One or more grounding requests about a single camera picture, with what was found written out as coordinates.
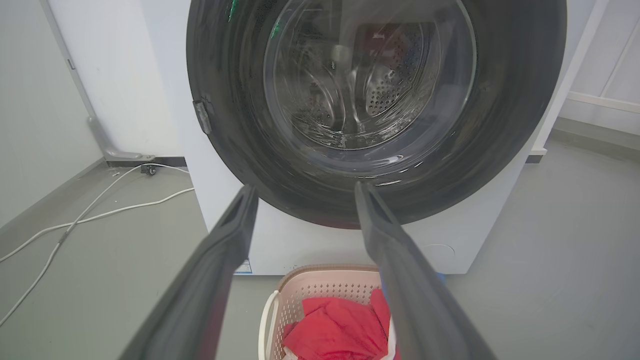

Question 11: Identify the pink perforated laundry basket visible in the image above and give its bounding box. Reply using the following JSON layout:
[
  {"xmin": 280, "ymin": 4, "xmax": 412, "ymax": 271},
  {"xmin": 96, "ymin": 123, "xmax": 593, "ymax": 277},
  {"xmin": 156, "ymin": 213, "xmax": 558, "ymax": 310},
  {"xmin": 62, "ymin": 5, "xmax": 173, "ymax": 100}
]
[{"xmin": 258, "ymin": 264, "xmax": 397, "ymax": 360}]

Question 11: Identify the red cloth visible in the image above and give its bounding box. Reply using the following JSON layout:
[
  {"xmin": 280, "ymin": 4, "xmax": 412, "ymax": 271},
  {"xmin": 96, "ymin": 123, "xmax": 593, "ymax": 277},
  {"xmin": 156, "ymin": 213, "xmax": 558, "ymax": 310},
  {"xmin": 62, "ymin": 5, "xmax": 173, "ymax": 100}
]
[{"xmin": 282, "ymin": 288, "xmax": 401, "ymax": 360}]

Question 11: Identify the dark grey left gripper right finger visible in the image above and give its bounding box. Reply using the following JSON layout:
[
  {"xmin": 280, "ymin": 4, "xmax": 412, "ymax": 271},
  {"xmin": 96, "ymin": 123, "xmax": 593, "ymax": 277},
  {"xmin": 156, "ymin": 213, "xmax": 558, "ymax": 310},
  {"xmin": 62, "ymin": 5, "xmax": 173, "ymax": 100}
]
[{"xmin": 354, "ymin": 181, "xmax": 497, "ymax": 360}]

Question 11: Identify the round dark washing machine door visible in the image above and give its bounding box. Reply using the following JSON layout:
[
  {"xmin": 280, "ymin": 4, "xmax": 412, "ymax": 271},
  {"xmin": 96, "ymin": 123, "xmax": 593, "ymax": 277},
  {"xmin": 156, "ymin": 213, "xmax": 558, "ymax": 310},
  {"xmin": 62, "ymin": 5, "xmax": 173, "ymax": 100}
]
[{"xmin": 186, "ymin": 0, "xmax": 568, "ymax": 230}]

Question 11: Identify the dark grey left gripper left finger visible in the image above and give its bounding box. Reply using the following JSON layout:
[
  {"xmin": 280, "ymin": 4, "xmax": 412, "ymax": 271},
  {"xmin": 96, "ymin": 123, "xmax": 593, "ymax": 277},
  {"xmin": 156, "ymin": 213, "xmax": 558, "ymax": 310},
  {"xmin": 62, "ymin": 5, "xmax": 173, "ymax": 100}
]
[{"xmin": 118, "ymin": 184, "xmax": 259, "ymax": 360}]

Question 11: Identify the white washing machine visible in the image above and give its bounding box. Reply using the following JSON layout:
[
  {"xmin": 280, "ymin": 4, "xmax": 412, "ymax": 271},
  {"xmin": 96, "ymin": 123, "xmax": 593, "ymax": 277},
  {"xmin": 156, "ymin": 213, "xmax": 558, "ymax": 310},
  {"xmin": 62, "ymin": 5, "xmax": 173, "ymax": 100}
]
[{"xmin": 140, "ymin": 0, "xmax": 611, "ymax": 277}]

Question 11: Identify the white cable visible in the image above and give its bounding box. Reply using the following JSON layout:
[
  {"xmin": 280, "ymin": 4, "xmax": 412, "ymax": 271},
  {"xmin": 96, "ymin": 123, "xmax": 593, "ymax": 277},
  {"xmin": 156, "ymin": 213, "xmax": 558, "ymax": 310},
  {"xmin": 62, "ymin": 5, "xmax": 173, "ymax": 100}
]
[
  {"xmin": 0, "ymin": 187, "xmax": 195, "ymax": 263},
  {"xmin": 0, "ymin": 163, "xmax": 191, "ymax": 327}
]

